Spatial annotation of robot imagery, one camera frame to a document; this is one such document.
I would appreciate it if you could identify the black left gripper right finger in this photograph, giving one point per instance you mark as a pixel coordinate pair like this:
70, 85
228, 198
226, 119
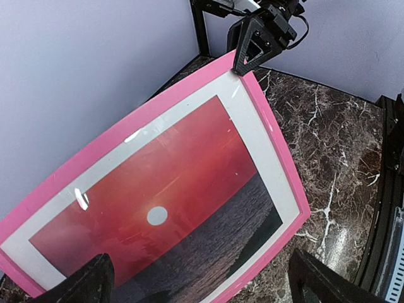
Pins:
305, 271

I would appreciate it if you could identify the white mat board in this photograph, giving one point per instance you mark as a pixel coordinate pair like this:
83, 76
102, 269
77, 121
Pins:
246, 120

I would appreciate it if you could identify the red and grey photo print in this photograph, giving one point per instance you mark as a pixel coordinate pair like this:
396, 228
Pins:
177, 218

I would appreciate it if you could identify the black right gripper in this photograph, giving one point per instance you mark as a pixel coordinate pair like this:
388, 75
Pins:
255, 38

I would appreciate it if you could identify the white slotted cable duct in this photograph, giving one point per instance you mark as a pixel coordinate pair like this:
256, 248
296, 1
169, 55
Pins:
396, 281

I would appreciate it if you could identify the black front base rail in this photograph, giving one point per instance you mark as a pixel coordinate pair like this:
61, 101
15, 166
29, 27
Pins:
376, 265

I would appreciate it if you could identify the black right enclosure post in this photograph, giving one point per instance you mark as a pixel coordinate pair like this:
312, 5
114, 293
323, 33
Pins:
200, 28

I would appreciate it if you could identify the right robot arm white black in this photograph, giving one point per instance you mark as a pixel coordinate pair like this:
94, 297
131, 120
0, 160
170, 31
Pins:
244, 9

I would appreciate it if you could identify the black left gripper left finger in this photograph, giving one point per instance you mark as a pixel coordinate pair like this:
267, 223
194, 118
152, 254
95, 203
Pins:
94, 282

